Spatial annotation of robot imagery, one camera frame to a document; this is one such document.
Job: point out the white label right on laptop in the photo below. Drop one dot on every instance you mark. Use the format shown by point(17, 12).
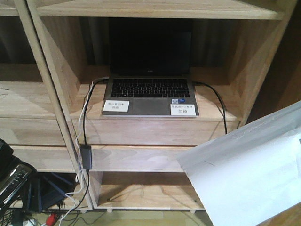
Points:
point(182, 110)

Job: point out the grey usb hub adapter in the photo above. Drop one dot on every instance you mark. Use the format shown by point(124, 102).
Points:
point(86, 155)

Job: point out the light wooden shelf unit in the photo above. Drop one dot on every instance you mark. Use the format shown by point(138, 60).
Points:
point(134, 159)

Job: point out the black stapler with orange tab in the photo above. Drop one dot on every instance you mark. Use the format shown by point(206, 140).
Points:
point(12, 183)

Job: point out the white paper sheet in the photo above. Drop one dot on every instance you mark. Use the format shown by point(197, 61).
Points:
point(251, 174)

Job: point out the white label on laptop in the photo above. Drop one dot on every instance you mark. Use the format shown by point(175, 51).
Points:
point(182, 110)
point(116, 106)

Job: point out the grey open laptop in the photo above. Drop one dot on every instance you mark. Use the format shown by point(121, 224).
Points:
point(150, 65)

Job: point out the white label left on laptop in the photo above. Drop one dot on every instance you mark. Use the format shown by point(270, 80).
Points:
point(116, 106)

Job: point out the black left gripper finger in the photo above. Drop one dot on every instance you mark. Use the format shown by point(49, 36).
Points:
point(6, 156)

